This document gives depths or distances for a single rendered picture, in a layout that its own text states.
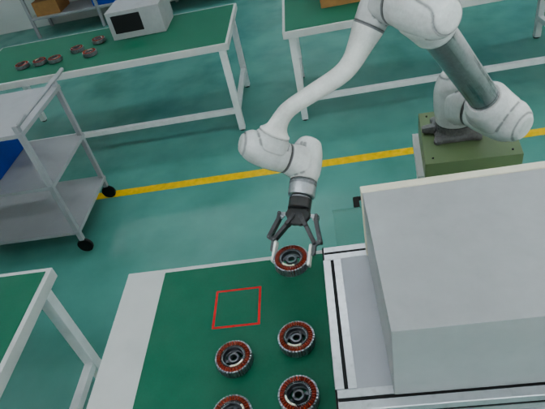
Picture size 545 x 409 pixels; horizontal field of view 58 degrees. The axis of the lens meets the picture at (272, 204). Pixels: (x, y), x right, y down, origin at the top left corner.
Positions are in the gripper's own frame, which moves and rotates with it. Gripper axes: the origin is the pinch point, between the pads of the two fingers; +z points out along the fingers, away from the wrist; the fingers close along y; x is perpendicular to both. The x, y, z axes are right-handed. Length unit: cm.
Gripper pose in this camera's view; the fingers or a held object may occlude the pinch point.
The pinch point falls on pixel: (291, 258)
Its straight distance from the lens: 156.9
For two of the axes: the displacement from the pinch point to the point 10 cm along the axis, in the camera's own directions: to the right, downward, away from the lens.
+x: -2.9, -3.2, -9.0
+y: -9.4, -0.6, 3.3
